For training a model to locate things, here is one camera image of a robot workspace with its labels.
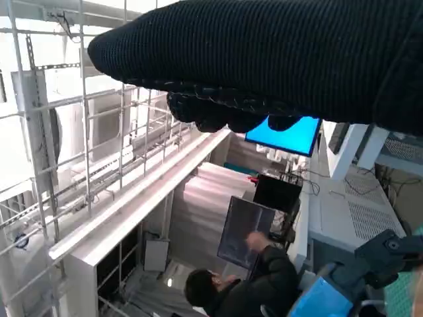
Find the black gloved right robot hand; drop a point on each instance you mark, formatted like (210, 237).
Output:
(264, 59)

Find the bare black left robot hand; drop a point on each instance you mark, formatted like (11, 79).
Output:
(380, 257)

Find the green cutting mat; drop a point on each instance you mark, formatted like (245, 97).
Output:
(401, 297)

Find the large white perforated cabinet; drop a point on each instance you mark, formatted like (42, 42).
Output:
(357, 214)

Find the bright blue monitor screen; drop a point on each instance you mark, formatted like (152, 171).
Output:
(287, 142)

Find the white cabinet with mesh panel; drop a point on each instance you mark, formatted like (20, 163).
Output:
(403, 148)

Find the person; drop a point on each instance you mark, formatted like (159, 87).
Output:
(264, 280)

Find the black monitor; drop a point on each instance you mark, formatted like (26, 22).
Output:
(277, 193)

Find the long white beam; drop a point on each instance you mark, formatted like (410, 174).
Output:
(132, 198)

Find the white metal grid frame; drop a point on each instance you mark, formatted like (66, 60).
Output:
(86, 148)

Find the small white wall box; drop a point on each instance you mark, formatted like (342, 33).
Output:
(155, 254)

